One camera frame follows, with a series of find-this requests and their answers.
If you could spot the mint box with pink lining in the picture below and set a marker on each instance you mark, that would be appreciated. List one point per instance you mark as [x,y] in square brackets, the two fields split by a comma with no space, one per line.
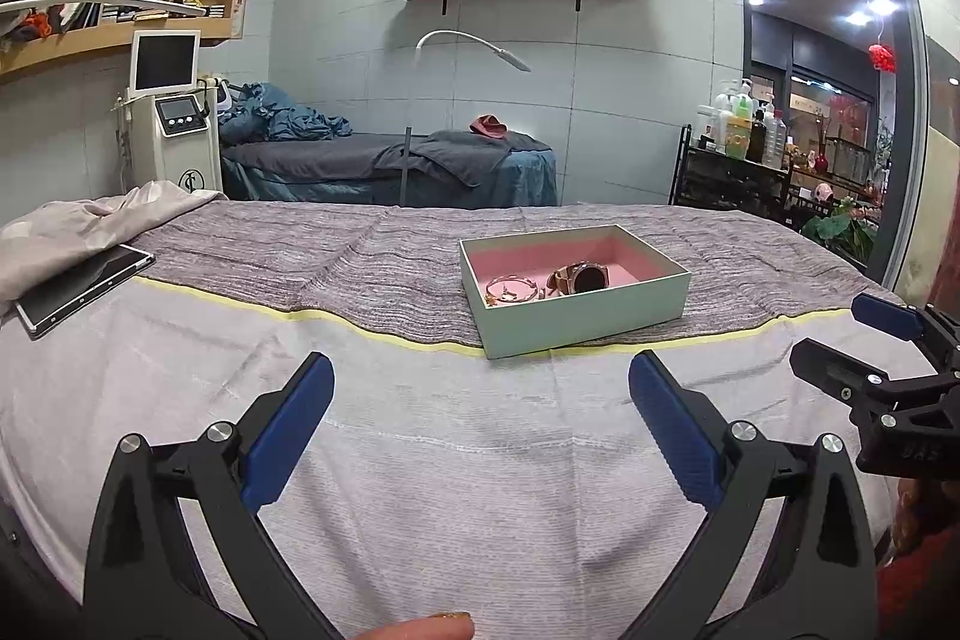
[585,321]

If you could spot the person's right hand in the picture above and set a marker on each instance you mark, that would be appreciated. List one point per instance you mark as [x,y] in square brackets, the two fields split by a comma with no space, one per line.
[919,505]

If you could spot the grey tablet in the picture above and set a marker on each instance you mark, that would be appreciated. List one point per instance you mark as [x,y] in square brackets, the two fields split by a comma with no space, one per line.
[75,291]

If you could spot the green potted plant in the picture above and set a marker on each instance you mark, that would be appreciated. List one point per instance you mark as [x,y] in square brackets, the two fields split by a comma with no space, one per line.
[836,227]

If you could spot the beige satin cloth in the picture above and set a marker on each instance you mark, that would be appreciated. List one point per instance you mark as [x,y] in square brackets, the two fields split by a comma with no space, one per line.
[75,220]

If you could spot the crumpled blue duvet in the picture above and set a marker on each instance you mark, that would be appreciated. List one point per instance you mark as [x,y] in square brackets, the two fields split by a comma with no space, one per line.
[277,119]

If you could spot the person's left hand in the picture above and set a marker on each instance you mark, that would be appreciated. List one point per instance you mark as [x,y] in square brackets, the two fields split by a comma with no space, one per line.
[420,629]

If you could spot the massage bed with blue cover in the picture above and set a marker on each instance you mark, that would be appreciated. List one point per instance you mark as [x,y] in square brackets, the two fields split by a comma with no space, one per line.
[450,190]

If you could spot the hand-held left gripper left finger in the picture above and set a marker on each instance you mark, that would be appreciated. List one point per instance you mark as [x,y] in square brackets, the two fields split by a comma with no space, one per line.
[289,437]

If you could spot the black door frame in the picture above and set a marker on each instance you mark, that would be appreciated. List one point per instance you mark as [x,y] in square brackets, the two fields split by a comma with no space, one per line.
[742,85]

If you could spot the red hanging ornament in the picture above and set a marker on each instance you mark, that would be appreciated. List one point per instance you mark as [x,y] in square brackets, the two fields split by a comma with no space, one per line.
[883,59]

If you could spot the red folded cloth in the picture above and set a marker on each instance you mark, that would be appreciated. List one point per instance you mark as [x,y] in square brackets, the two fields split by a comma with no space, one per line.
[487,126]

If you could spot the white arc floor lamp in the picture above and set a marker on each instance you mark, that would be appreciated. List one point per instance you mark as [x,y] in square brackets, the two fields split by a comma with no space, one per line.
[465,39]

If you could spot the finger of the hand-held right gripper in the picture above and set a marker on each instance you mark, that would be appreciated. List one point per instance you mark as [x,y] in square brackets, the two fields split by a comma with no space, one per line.
[825,366]
[885,314]

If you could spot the red garment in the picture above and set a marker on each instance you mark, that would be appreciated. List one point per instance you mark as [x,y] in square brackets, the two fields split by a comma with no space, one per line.
[922,587]

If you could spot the white beauty machine with screen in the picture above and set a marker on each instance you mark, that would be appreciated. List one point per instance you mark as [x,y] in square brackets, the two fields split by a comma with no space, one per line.
[180,138]

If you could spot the cluster of bottles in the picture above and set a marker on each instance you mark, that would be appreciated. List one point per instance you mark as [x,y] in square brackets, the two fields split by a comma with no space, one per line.
[739,130]

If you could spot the rose gold bangle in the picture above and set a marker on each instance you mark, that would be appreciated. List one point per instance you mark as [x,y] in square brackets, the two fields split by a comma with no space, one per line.
[487,290]

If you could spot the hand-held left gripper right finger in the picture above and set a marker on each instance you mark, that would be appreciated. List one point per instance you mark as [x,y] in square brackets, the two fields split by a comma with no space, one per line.
[675,437]

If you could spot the black metal rack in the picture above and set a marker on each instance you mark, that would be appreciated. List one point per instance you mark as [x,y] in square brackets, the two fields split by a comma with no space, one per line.
[727,183]

